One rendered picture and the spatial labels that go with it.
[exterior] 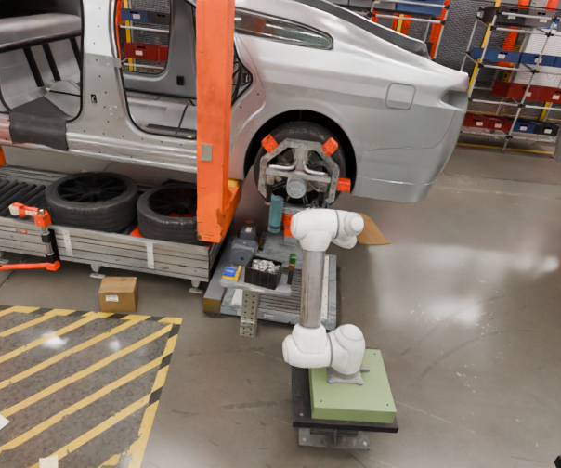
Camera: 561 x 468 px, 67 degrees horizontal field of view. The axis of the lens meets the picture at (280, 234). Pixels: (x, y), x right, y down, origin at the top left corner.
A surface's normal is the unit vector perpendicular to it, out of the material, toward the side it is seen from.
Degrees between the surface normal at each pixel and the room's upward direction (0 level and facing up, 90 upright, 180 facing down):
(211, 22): 90
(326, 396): 1
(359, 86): 90
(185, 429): 0
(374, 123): 90
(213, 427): 0
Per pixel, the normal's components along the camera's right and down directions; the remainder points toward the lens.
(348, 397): 0.09, -0.85
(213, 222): -0.11, 0.51
